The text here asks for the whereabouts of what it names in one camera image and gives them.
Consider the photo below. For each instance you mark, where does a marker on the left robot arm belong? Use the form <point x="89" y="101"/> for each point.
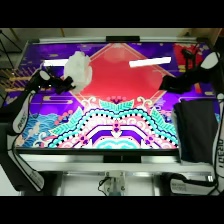
<point x="20" y="120"/>

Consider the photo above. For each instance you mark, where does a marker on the white garment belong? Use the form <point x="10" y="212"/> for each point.
<point x="78" y="71"/>

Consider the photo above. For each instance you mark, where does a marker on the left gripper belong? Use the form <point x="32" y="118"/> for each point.
<point x="64" y="85"/>

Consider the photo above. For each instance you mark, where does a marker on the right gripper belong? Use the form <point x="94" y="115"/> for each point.
<point x="169" y="84"/>

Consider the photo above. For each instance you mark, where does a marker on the black garment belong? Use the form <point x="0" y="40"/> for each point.
<point x="196" y="130"/>

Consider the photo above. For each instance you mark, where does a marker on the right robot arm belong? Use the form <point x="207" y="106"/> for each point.
<point x="220" y="146"/>

